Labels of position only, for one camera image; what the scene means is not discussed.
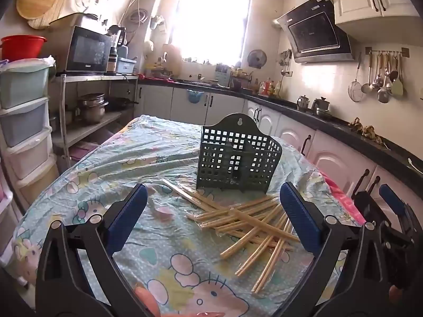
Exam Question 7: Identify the wire mesh strainer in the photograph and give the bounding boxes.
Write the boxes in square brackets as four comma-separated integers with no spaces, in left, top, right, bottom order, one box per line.
[347,53,367,103]

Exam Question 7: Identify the blue grey plastic bin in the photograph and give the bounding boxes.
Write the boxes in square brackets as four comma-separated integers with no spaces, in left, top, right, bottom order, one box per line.
[116,57,137,75]

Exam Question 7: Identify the black wire spice rack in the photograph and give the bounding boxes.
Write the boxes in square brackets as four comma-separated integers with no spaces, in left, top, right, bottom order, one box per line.
[229,69,252,90]

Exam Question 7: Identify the stacked steel pots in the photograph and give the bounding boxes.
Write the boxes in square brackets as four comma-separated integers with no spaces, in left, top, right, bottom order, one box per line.
[77,93,109,124]

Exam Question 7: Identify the black blender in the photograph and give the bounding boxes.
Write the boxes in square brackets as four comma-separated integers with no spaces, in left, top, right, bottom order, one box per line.
[106,25,128,73]

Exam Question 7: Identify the cartoon printed tablecloth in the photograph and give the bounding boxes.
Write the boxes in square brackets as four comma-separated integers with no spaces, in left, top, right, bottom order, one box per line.
[15,115,356,317]

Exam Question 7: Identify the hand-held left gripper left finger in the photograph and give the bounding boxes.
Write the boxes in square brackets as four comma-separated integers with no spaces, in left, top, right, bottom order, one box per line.
[36,183,156,317]

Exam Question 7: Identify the metal utensil rail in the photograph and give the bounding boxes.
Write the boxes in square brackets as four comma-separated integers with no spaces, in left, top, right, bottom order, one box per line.
[365,47,410,57]

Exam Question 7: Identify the blue hanging plastic basket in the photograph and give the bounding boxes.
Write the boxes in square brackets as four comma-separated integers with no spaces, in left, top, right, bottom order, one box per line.
[187,88,203,105]

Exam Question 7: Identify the ginger roots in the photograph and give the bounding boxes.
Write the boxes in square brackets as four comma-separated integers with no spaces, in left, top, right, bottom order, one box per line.
[348,117,387,145]

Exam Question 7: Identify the wall mounted cup holder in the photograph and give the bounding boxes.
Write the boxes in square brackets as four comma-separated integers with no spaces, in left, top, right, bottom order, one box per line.
[150,15,166,34]

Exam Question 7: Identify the bunch of small kitchen tools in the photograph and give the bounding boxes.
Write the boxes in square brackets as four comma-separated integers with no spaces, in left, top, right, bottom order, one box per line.
[278,49,294,77]

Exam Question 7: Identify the black kitchen countertop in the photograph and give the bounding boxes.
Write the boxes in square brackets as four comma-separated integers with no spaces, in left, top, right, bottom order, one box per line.
[137,77,423,175]

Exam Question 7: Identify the red plastic basin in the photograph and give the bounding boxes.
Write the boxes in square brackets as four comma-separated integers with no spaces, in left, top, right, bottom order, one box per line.
[0,35,47,62]

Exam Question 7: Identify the plastic drawer tower green top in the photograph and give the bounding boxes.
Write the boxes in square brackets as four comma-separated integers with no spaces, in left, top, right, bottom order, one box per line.
[0,58,59,205]

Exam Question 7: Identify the pink folded cloth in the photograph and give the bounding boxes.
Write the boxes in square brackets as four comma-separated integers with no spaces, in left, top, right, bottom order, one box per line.
[70,140,100,162]

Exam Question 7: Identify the black range hood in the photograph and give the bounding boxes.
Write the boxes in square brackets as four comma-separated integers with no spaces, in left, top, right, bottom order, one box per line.
[273,0,356,64]

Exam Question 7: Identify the black frying pan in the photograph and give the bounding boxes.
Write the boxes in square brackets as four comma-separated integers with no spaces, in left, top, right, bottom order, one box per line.
[105,97,139,112]

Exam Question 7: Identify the group of chopsticks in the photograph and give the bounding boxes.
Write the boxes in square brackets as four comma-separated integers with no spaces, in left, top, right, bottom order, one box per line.
[161,178,301,294]

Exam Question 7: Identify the round woven mat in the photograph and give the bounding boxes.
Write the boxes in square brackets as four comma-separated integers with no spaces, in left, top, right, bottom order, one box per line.
[27,0,67,29]

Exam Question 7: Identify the white lower kitchen cabinets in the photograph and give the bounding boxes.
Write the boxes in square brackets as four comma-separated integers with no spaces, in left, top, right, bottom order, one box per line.
[135,84,423,232]

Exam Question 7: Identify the cluster of condiment bottles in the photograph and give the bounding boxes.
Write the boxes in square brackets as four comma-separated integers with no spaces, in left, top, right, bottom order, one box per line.
[259,77,284,99]

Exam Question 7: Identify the grey metal baking pan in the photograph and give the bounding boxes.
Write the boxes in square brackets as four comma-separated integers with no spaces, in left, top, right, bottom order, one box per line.
[49,12,100,33]

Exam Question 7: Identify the stainless steel shelf rack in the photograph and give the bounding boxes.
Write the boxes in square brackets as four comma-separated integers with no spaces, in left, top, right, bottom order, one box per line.
[49,73,139,169]

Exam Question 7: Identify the pink fleece blanket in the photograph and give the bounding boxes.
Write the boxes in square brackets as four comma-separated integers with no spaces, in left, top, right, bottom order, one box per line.
[317,171,366,227]

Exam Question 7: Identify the kitchen window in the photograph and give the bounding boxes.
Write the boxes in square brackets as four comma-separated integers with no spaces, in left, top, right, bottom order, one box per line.
[168,0,253,64]

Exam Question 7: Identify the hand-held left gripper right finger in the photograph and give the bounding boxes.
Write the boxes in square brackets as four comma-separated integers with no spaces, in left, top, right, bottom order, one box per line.
[271,181,392,317]

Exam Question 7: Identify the green plastic utensil basket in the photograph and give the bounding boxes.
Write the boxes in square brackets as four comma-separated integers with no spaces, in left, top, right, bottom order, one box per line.
[196,113,282,195]

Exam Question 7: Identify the grey round wall fan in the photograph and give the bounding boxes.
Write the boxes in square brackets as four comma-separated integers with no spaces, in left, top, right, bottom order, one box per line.
[247,49,268,70]

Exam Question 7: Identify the teal utensil holder box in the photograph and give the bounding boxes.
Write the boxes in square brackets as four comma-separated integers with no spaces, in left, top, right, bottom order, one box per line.
[214,64,232,87]

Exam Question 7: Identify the black microwave oven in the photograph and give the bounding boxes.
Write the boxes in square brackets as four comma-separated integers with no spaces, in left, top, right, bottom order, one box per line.
[64,26,113,73]

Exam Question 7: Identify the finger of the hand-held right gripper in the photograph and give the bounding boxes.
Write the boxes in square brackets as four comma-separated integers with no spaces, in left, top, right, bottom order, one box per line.
[379,185,423,241]
[354,190,384,227]

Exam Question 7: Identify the set of metal cooking utensils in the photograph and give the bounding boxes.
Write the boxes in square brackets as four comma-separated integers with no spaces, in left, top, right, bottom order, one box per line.
[361,51,405,104]

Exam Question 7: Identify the large beige jar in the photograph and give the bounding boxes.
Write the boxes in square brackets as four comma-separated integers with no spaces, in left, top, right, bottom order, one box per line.
[161,44,183,77]

